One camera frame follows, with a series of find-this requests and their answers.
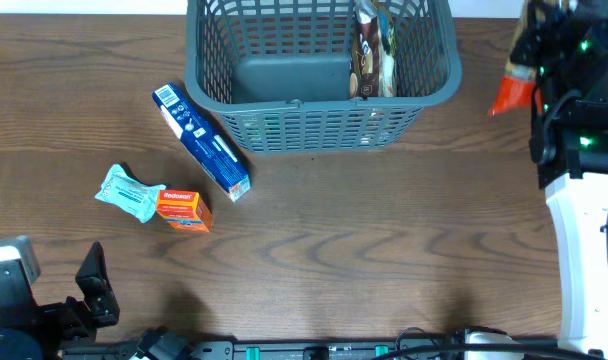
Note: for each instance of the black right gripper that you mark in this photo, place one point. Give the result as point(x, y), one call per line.
point(534, 38)

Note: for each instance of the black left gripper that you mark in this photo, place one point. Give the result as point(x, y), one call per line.
point(72, 319)

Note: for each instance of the orange tan biscuit packet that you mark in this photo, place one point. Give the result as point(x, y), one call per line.
point(521, 68)

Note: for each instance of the light teal wipes packet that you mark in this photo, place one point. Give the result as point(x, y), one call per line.
point(131, 196)

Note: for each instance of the orange Redoxon box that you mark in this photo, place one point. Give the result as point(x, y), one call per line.
point(184, 210)

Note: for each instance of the brown Nescafe Gold bag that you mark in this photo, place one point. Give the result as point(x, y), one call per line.
point(373, 52)

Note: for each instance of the blue toothpaste box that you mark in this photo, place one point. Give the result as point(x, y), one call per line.
point(203, 141)

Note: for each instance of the green lid spice jar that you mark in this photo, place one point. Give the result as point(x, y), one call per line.
point(265, 134)

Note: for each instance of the grey plastic basket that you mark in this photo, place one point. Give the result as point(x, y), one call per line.
point(249, 60)

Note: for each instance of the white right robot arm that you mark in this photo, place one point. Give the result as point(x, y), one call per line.
point(579, 210)

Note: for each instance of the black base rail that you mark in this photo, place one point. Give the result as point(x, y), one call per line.
point(162, 343)

